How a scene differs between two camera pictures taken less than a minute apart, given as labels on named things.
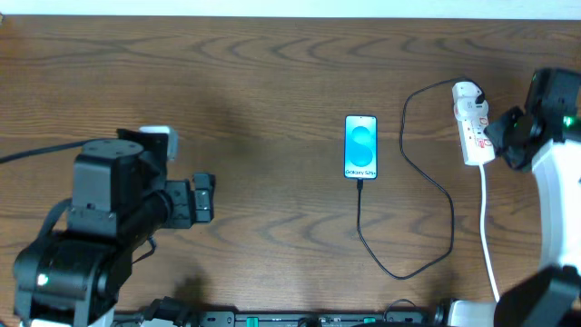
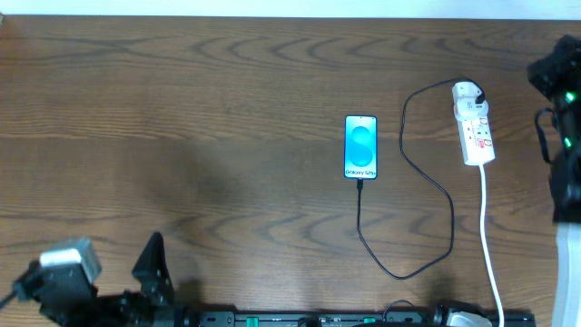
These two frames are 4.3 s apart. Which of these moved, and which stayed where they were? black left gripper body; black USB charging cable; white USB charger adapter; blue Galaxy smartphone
Moved: black left gripper body
Stayed: white USB charger adapter; black USB charging cable; blue Galaxy smartphone
